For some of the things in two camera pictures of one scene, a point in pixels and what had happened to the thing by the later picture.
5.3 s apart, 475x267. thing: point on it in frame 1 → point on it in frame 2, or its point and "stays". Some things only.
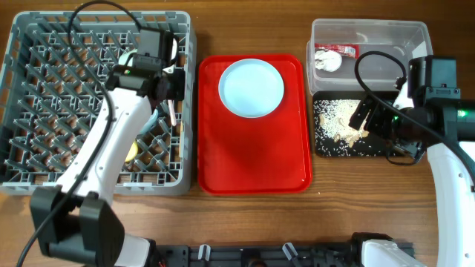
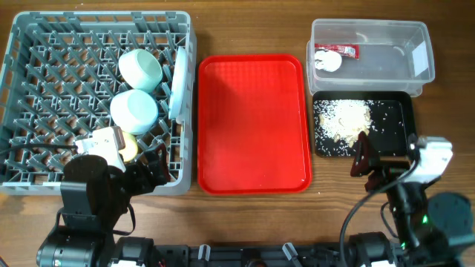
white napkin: (329, 61) stays
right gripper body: (381, 122) → (389, 173)
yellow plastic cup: (133, 152) stays
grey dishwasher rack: (51, 94) stays
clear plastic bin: (337, 42) stays
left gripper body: (177, 84) → (138, 181)
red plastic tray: (266, 155) stays
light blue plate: (251, 87) → (178, 106)
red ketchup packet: (344, 49) stays
